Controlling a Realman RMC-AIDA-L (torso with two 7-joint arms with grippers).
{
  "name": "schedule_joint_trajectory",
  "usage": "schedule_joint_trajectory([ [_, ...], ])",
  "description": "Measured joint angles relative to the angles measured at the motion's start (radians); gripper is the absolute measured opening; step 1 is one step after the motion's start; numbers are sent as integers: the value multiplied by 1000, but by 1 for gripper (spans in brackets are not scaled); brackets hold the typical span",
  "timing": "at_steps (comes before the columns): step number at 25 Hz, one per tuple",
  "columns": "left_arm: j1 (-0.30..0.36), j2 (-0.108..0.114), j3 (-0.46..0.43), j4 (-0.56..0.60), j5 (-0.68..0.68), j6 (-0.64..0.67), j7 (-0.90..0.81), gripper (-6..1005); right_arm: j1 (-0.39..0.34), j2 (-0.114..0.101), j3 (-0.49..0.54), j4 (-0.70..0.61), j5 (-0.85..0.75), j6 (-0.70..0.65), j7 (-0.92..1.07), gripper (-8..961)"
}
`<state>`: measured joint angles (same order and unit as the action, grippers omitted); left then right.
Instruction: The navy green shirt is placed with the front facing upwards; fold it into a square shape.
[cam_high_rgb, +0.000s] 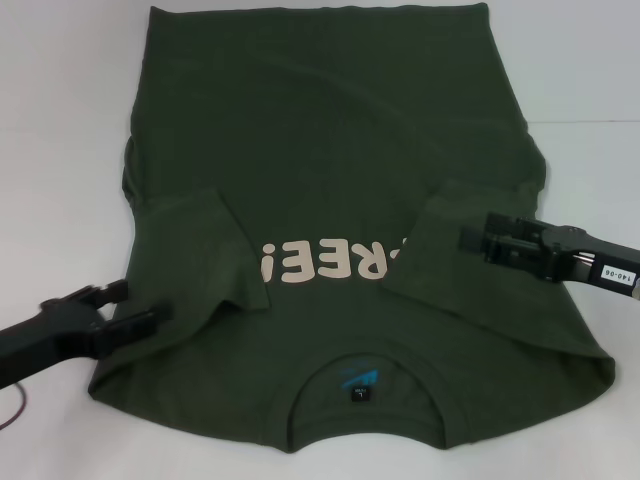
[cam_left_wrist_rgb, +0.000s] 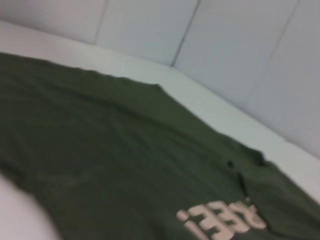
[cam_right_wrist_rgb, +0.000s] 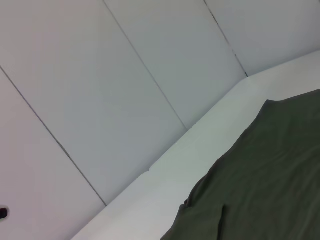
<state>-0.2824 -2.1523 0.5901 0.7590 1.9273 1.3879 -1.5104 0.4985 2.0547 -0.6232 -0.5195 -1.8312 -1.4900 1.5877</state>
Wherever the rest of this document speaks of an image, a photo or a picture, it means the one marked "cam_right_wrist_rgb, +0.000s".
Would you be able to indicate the dark green FREE t-shirt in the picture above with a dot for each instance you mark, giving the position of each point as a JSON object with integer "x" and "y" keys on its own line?
{"x": 262, "y": 175}

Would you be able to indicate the small black knob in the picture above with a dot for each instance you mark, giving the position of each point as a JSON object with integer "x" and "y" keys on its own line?
{"x": 3, "y": 213}

